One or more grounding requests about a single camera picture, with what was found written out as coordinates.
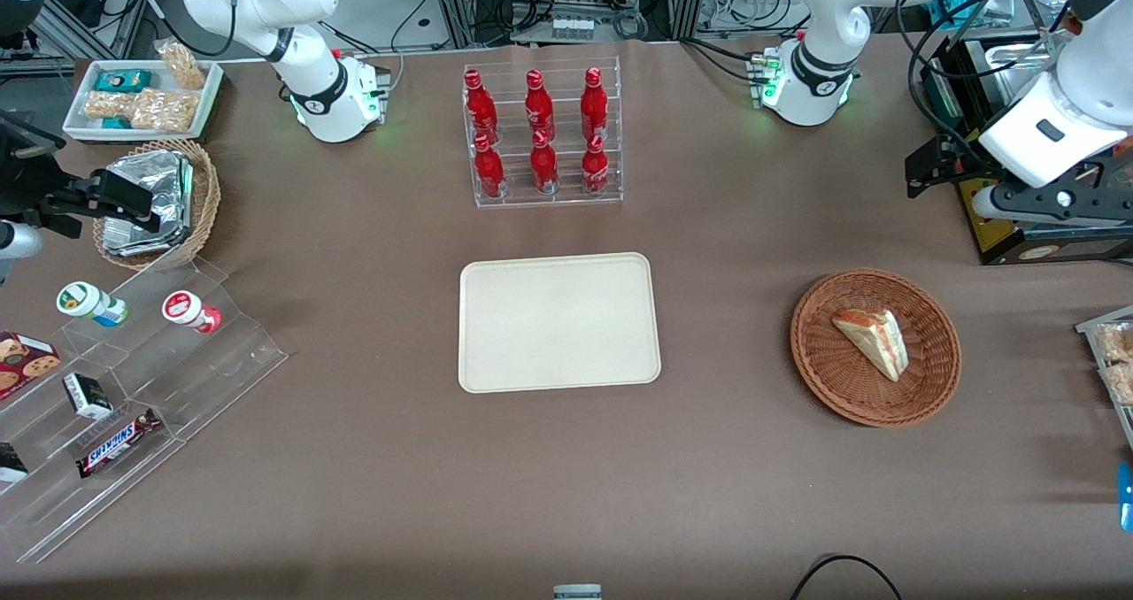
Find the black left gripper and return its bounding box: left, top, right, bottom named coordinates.
left=905, top=134, right=1133, bottom=229

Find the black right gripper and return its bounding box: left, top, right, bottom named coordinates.
left=0, top=109, right=163, bottom=235

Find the triangle sandwich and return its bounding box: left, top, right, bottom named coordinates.
left=830, top=307, right=910, bottom=383

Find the white rectangular snack tray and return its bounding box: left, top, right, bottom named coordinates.
left=62, top=58, right=226, bottom=144

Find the light deep wicker basket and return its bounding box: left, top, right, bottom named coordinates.
left=92, top=138, right=222, bottom=273

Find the brown round wicker basket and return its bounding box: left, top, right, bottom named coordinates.
left=790, top=268, right=963, bottom=428

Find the clear tray with snacks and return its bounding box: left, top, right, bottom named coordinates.
left=1074, top=305, right=1133, bottom=451

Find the beige plastic tray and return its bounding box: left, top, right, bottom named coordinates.
left=458, top=252, right=663, bottom=395

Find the silver foil wrapped packet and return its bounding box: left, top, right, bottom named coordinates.
left=101, top=149, right=197, bottom=258

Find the clear bag of puffed snacks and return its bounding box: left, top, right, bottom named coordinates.
left=83, top=91, right=139, bottom=122
left=130, top=88, right=201, bottom=135
left=154, top=38, right=207, bottom=91

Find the green lid yogurt cup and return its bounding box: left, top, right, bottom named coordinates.
left=56, top=281, right=130, bottom=329

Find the red lid yogurt cup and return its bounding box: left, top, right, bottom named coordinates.
left=161, top=289, right=224, bottom=335

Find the black metal box appliance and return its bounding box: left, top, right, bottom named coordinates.
left=919, top=32, right=1133, bottom=267

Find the red cookie box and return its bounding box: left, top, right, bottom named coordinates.
left=0, top=330, right=64, bottom=403

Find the clear acrylic stepped shelf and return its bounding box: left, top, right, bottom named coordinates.
left=0, top=255, right=290, bottom=566

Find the snickers chocolate bar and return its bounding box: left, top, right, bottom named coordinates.
left=75, top=408, right=165, bottom=481

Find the red cola bottle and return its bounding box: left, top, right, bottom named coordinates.
left=524, top=69, right=556, bottom=142
left=580, top=66, right=611, bottom=142
left=529, top=129, right=561, bottom=196
left=473, top=133, right=508, bottom=200
left=581, top=134, right=612, bottom=197
left=464, top=68, right=500, bottom=146

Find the clear acrylic bottle rack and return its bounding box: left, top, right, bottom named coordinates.
left=461, top=56, right=625, bottom=210

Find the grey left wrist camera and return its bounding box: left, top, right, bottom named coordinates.
left=971, top=184, right=1015, bottom=227

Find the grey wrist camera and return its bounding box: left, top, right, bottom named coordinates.
left=0, top=219, right=44, bottom=262
left=971, top=184, right=1015, bottom=227

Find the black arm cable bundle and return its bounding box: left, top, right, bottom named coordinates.
left=894, top=0, right=1076, bottom=169

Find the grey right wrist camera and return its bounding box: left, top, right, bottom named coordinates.
left=0, top=219, right=44, bottom=262

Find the black cable loop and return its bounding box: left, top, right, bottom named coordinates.
left=789, top=553, right=905, bottom=600

